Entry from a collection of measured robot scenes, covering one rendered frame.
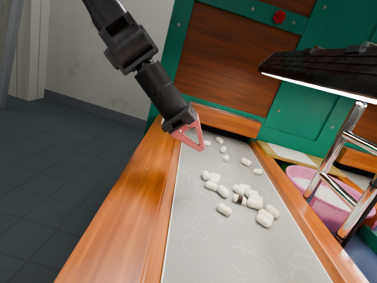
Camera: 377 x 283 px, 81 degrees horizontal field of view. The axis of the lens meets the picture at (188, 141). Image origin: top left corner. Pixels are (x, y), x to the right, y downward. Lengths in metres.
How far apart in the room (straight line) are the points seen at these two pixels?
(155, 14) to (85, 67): 1.07
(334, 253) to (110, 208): 0.42
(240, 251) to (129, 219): 0.20
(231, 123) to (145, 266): 0.69
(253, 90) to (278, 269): 0.70
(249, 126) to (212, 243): 0.60
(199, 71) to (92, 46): 2.26
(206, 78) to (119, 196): 0.65
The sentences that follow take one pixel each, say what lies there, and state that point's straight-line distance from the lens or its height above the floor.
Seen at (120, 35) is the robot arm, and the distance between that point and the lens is 0.45.
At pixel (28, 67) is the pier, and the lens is 3.22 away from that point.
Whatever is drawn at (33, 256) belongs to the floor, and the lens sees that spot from 1.35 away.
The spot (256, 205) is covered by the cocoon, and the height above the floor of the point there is 0.75.
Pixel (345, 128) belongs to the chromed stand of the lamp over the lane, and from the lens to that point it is 0.66.
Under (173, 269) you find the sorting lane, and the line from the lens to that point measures 0.38.
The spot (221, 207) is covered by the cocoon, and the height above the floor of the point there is 0.75.
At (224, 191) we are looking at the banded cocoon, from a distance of 0.55.
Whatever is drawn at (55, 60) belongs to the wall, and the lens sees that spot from 3.34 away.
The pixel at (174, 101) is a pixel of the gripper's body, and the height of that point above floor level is 0.94.
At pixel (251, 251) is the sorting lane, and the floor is 0.74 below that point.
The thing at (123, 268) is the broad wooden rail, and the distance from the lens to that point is 0.33.
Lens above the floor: 1.03
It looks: 20 degrees down
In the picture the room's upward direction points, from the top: 17 degrees clockwise
